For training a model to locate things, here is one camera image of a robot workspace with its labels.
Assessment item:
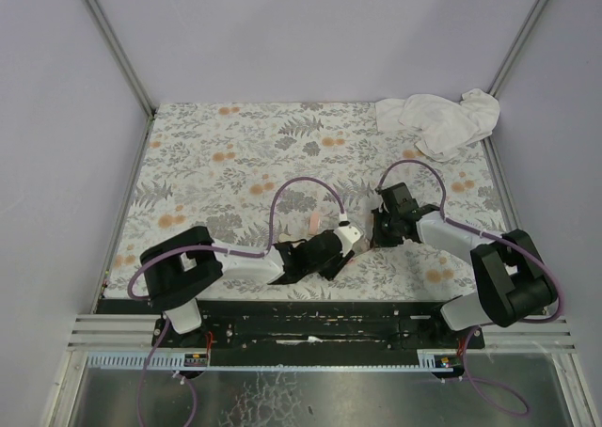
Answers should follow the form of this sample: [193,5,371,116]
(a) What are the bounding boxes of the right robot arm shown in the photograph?
[372,182,560,331]

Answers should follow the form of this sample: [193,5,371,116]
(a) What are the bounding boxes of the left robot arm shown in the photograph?
[140,221,362,335]

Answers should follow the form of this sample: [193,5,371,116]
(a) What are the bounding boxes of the white crumpled cloth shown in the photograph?
[375,88,500,162]

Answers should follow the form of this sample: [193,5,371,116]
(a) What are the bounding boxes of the floral patterned table mat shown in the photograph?
[103,103,506,298]

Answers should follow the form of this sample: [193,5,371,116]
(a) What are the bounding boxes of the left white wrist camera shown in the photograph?
[334,221,364,256]

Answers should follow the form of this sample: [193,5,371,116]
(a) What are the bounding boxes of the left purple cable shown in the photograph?
[128,176,349,301]

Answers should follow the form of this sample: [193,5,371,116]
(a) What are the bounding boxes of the purple cable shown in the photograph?
[378,159,565,323]
[128,176,349,301]

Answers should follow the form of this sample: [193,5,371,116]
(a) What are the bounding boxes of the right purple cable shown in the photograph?
[378,159,565,323]

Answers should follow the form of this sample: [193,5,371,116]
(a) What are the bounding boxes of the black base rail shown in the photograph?
[93,298,486,353]

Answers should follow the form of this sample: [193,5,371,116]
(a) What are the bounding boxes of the white cable duct strip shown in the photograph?
[87,344,461,372]

